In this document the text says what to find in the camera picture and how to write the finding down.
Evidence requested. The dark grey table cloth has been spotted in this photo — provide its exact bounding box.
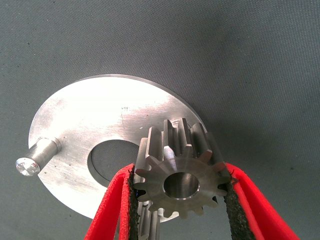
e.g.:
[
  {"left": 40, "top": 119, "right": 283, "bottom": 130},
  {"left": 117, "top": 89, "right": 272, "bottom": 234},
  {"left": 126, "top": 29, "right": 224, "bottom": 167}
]
[{"left": 0, "top": 0, "right": 320, "bottom": 240}]

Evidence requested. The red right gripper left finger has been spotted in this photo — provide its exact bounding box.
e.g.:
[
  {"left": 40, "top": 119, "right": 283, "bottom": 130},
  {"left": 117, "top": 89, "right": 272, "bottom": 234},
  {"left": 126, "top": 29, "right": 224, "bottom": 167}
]
[{"left": 83, "top": 162, "right": 140, "bottom": 240}]

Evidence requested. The round metal carrier plate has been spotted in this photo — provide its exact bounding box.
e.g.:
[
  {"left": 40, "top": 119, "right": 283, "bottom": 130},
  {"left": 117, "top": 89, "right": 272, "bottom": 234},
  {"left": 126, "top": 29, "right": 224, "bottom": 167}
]
[{"left": 14, "top": 73, "right": 209, "bottom": 222}]

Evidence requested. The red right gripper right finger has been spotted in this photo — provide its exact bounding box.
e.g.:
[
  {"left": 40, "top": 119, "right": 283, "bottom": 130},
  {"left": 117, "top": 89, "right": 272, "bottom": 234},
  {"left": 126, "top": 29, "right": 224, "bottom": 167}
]
[{"left": 223, "top": 161, "right": 301, "bottom": 240}]

